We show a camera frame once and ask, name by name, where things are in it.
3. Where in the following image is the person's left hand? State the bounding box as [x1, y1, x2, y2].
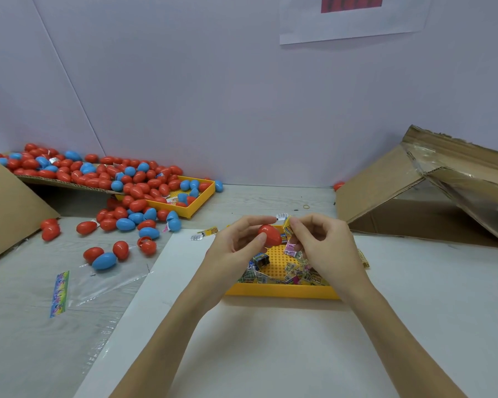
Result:
[186, 215, 277, 312]

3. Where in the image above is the person's right hand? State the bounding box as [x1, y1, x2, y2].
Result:
[284, 213, 373, 305]

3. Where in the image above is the single red plastic egg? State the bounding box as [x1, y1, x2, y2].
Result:
[260, 224, 283, 248]

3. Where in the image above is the pile of plastic eggs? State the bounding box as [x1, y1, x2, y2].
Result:
[0, 143, 225, 273]

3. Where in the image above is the person's right forearm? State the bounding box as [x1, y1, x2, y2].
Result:
[340, 286, 468, 398]

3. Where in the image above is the yellow plastic tray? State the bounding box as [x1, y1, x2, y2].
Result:
[224, 236, 343, 300]

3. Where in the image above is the yellow tray under eggs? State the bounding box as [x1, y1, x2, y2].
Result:
[120, 176, 217, 221]

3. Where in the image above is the torn flattened cardboard box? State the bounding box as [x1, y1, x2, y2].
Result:
[334, 124, 498, 249]

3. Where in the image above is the clear bag with coloured label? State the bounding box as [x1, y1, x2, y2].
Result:
[48, 256, 151, 320]

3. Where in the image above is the brown cardboard sheet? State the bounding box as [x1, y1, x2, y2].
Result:
[20, 176, 117, 196]

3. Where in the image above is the tall brown cardboard box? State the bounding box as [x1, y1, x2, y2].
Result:
[0, 147, 61, 268]

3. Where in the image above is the white paper sign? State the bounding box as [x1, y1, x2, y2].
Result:
[279, 0, 434, 45]

